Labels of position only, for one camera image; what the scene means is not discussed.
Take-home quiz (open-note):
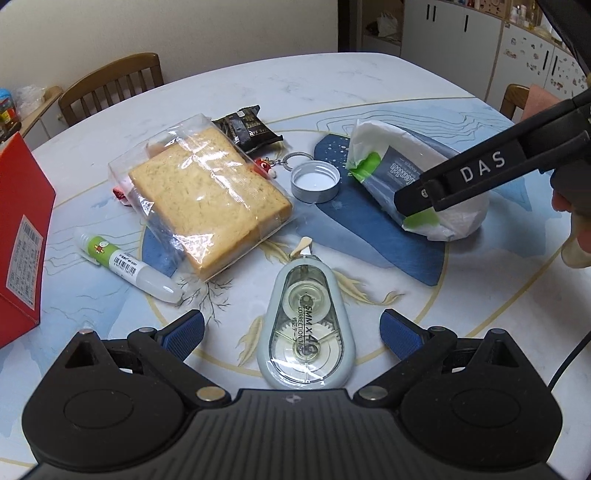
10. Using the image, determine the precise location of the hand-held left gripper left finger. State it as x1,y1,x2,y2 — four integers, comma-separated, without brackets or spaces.
60,309,232,408

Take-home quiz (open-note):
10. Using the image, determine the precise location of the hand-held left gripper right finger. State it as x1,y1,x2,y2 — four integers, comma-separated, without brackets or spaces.
353,308,525,409

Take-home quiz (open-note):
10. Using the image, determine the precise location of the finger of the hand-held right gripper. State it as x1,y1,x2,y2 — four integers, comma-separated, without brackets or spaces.
394,88,591,217

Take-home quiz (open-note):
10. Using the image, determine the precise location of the white tissue pack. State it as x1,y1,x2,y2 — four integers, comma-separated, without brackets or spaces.
345,119,490,242

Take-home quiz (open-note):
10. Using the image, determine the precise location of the white green glue stick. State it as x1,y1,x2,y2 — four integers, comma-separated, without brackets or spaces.
74,227,184,304

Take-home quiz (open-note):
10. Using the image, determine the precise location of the correction tape dispenser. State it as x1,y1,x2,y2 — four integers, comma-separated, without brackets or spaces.
256,236,357,389

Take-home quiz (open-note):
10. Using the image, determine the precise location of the white grey jar lid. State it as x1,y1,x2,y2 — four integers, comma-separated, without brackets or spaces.
290,161,341,204

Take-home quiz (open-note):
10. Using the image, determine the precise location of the red toy keychain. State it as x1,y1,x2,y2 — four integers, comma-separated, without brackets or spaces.
252,151,315,182

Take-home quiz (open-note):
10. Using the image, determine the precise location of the red cardboard box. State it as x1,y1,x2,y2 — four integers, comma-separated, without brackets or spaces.
0,131,57,349

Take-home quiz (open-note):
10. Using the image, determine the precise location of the dark snack packet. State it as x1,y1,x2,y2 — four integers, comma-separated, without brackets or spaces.
211,105,284,155

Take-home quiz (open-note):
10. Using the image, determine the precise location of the person's right hand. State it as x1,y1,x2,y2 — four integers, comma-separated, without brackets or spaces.
551,191,591,269

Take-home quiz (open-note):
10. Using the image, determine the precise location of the pink snack packet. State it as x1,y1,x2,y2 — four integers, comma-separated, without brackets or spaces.
111,141,163,208

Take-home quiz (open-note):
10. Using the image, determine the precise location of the wooden side cabinet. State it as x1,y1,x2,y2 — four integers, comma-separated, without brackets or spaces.
0,85,65,149

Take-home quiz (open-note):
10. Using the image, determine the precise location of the dark wooden chair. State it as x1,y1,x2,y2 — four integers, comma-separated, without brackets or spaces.
58,52,165,127

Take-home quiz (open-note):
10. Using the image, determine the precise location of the crumpled clear plastic bag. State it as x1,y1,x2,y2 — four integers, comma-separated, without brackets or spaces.
11,85,48,116

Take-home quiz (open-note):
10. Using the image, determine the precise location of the red label jar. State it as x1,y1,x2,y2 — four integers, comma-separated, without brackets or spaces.
0,88,22,139

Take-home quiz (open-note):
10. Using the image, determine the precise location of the white cabinet with black handles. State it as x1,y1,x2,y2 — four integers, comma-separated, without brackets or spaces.
401,0,591,112

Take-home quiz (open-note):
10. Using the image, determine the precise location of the black cable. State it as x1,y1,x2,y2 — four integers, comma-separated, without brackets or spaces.
547,340,591,393

